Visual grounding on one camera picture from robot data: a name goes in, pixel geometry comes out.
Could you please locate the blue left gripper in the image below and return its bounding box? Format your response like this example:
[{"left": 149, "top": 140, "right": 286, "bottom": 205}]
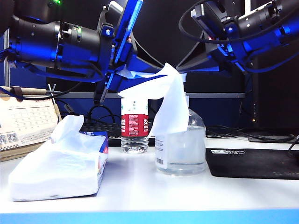
[{"left": 94, "top": 0, "right": 164, "bottom": 103}]

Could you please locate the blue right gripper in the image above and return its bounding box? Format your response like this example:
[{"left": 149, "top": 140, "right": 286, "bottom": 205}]
[{"left": 176, "top": 18, "right": 252, "bottom": 78}]

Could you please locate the white tissue sheet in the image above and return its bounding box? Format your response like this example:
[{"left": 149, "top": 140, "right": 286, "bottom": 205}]
[{"left": 117, "top": 62, "right": 189, "bottom": 137}]

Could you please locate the clear alcohol pump bottle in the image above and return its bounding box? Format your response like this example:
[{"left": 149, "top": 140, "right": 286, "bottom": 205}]
[{"left": 155, "top": 72, "right": 206, "bottom": 177}]

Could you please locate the blue white soft tissue pack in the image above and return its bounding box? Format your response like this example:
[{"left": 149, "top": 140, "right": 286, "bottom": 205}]
[{"left": 8, "top": 114, "right": 109, "bottom": 202}]

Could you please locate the red-capped plastic water bottle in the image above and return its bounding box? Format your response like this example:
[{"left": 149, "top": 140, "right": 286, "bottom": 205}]
[{"left": 121, "top": 97, "right": 150, "bottom": 154}]

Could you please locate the large black AOC monitor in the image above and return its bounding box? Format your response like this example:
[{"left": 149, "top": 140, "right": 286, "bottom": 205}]
[{"left": 46, "top": 0, "right": 246, "bottom": 122}]

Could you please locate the black keyboard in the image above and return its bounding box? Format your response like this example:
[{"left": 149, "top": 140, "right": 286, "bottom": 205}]
[{"left": 79, "top": 121, "right": 157, "bottom": 147}]

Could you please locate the black HSD monitor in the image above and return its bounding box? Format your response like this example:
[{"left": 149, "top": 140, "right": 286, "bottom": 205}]
[{"left": 244, "top": 0, "right": 299, "bottom": 143}]

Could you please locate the black mouse pad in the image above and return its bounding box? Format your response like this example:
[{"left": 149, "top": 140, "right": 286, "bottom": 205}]
[{"left": 205, "top": 148, "right": 299, "bottom": 180}]

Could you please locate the paper desk calendar wooden roll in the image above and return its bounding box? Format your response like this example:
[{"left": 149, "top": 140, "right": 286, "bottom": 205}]
[{"left": 0, "top": 84, "right": 63, "bottom": 162}]

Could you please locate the black looped cable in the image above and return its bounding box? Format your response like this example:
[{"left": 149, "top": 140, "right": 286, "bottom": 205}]
[{"left": 85, "top": 105, "right": 122, "bottom": 125}]

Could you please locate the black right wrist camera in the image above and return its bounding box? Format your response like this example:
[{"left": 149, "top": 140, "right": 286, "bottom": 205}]
[{"left": 190, "top": 0, "right": 227, "bottom": 27}]

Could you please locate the thin black monitor cable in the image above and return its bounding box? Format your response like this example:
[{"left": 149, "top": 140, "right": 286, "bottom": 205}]
[{"left": 237, "top": 100, "right": 244, "bottom": 129}]

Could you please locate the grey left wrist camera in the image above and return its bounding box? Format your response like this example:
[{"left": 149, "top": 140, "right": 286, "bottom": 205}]
[{"left": 106, "top": 0, "right": 125, "bottom": 18}]

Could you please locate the black cable with ferrite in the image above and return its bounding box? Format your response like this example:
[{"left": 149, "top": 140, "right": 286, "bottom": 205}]
[{"left": 57, "top": 99, "right": 79, "bottom": 117}]

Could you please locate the long black desk cable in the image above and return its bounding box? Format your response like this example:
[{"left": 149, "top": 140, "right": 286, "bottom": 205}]
[{"left": 206, "top": 125, "right": 295, "bottom": 143}]

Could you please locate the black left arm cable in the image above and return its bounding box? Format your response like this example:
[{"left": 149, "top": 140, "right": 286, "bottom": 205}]
[{"left": 0, "top": 81, "right": 83, "bottom": 101}]

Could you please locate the thick black curved cable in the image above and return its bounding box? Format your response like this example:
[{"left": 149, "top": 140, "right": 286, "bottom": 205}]
[{"left": 287, "top": 134, "right": 299, "bottom": 162}]

